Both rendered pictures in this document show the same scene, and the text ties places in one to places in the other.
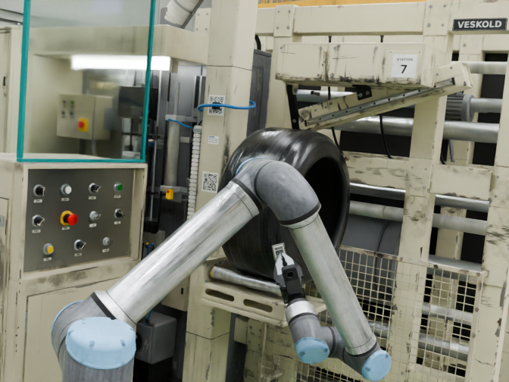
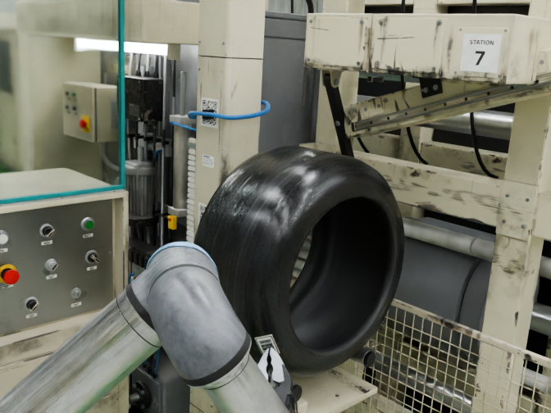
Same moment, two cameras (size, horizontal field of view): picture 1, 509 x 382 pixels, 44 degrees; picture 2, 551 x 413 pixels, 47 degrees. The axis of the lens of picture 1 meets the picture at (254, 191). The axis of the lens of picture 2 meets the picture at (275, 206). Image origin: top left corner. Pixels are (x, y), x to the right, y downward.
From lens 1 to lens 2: 0.88 m
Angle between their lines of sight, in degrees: 15
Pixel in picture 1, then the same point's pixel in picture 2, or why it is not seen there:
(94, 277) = (53, 343)
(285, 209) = (179, 363)
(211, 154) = (207, 181)
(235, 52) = (229, 37)
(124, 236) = (105, 283)
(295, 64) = (329, 45)
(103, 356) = not seen: outside the picture
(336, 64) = (383, 47)
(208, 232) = (77, 378)
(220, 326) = not seen: hidden behind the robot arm
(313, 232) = (235, 397)
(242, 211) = (134, 344)
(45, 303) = not seen: outside the picture
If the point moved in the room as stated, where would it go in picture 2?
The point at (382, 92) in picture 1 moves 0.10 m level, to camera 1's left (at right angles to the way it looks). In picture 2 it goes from (457, 86) to (416, 83)
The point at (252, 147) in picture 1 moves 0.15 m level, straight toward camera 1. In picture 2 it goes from (238, 186) to (217, 200)
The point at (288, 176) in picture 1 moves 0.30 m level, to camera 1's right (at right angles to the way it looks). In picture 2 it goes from (187, 306) to (401, 338)
